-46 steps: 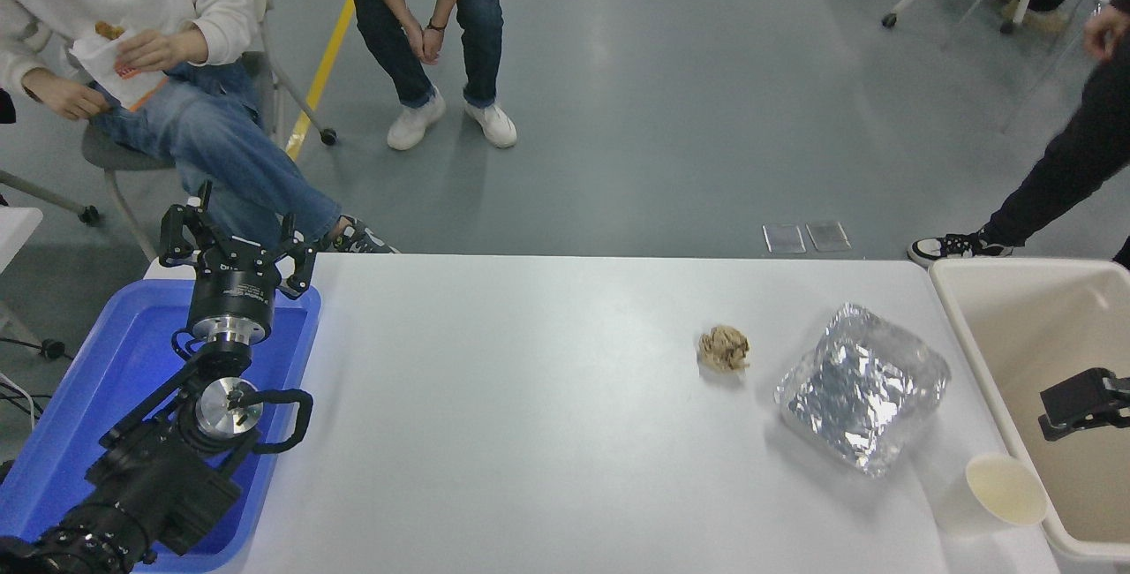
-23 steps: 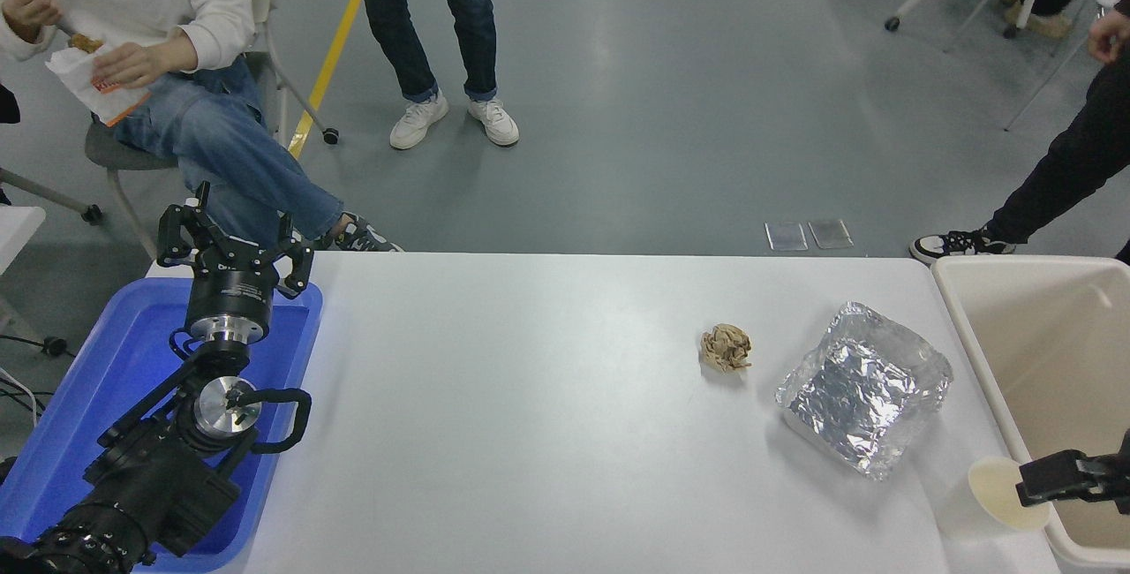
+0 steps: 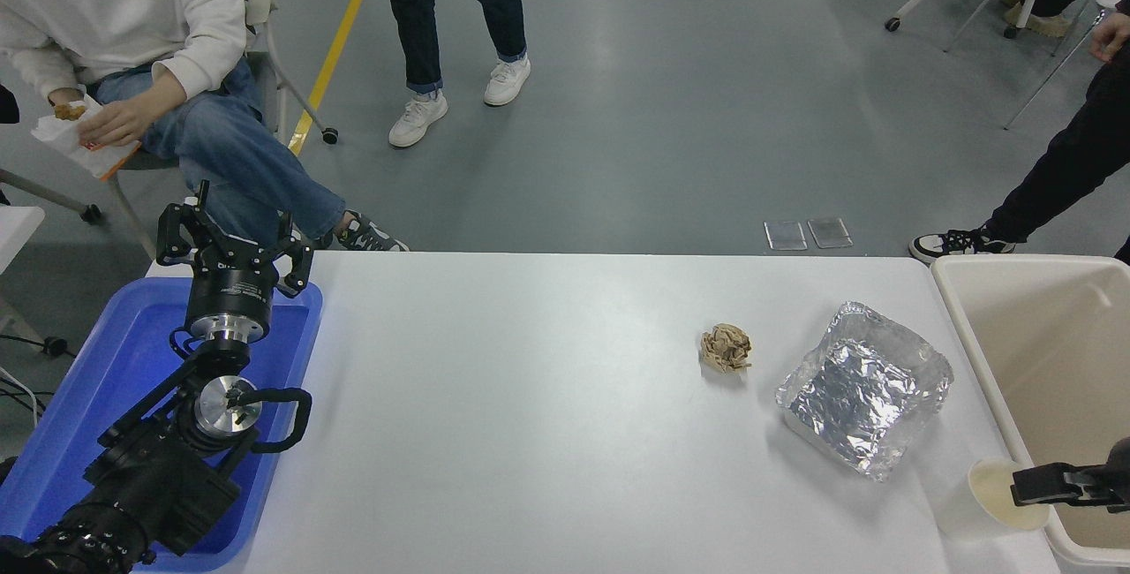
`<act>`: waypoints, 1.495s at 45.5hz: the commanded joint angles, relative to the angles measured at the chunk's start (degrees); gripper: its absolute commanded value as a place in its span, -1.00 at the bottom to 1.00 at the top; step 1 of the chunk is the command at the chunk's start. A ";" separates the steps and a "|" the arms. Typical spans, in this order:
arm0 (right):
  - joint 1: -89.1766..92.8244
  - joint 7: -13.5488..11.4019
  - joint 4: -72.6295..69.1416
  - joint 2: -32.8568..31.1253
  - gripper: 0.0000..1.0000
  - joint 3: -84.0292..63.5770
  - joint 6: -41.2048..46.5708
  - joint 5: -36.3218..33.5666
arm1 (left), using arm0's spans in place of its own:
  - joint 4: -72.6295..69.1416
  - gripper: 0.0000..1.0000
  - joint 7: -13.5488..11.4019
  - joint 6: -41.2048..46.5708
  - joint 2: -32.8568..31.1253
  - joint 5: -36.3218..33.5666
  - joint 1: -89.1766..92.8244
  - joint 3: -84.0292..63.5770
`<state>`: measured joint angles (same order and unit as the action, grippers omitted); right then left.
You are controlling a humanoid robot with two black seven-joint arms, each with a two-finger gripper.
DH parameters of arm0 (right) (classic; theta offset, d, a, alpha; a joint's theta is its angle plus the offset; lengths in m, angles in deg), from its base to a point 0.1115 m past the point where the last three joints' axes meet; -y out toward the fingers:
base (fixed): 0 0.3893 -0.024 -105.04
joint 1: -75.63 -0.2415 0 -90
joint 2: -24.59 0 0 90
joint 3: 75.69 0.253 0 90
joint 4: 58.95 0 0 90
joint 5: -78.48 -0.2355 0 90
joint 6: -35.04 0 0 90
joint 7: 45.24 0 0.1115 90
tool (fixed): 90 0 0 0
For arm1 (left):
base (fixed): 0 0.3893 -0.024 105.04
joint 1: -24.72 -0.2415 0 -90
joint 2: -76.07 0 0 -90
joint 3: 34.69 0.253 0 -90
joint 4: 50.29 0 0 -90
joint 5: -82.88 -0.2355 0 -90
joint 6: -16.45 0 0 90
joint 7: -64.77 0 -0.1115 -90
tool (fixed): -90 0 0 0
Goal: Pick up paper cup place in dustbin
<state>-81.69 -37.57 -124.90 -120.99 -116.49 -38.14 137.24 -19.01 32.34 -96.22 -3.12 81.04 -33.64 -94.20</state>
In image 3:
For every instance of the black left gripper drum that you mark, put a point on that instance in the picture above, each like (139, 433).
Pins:
(231, 287)

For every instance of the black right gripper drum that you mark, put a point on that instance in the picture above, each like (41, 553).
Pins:
(1119, 477)

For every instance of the white paper cup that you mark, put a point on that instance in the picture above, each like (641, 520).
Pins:
(967, 508)

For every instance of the white printed food wrapper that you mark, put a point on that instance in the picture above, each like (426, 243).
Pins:
(71, 146)

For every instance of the brown fried food piece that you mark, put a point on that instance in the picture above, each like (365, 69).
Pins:
(71, 111)

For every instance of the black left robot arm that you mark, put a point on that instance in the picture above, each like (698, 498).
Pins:
(159, 477)

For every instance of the person's left hand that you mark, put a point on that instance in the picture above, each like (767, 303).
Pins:
(119, 122)

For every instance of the person's right hand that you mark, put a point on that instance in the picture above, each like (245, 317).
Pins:
(64, 97)

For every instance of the person's hand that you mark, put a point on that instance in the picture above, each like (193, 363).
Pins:
(1112, 35)

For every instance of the grey bar with black caster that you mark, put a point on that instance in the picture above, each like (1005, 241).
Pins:
(91, 214)

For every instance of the large pale plastic bin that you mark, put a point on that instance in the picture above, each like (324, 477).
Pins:
(1050, 336)

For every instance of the blue plastic tray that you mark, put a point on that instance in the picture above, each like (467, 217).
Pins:
(97, 380)

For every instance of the small white table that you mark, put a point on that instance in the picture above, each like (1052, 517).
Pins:
(16, 230)

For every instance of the black rounded object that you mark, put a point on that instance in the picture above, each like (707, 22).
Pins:
(7, 104)

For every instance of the crinkled silver foil tray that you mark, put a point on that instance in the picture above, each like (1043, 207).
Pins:
(861, 397)

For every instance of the person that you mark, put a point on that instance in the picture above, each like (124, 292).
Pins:
(1046, 13)
(115, 9)
(419, 9)
(1059, 168)

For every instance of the silver floor plate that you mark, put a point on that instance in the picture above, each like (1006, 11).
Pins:
(786, 236)
(830, 233)

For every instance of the crumpled tan paper ball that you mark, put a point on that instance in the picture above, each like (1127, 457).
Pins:
(726, 349)

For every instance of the grey chair with white frame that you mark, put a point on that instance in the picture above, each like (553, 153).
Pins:
(146, 161)

